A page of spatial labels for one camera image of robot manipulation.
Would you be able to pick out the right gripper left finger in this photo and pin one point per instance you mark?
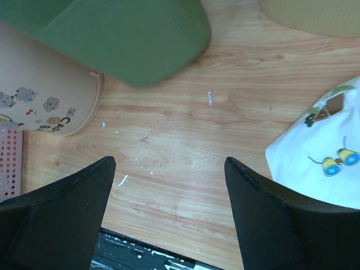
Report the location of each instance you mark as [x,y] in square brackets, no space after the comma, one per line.
[57,225]

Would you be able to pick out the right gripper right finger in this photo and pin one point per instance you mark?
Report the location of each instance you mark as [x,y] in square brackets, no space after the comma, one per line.
[278,228]

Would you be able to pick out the peach plastic bucket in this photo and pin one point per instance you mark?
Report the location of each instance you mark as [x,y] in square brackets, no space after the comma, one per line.
[42,90]

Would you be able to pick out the white cartoon print cloth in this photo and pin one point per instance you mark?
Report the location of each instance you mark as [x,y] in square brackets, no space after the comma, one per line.
[318,156]

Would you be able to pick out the pink plastic basket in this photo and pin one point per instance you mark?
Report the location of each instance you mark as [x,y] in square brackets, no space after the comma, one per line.
[11,163]

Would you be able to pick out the green mesh waste bin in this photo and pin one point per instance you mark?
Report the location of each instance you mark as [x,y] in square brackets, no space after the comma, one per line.
[141,43]

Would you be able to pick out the yellow mesh waste bin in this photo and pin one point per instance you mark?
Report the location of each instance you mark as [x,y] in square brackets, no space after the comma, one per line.
[329,18]

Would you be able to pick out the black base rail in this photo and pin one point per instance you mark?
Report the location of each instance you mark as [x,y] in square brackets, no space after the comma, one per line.
[116,251]

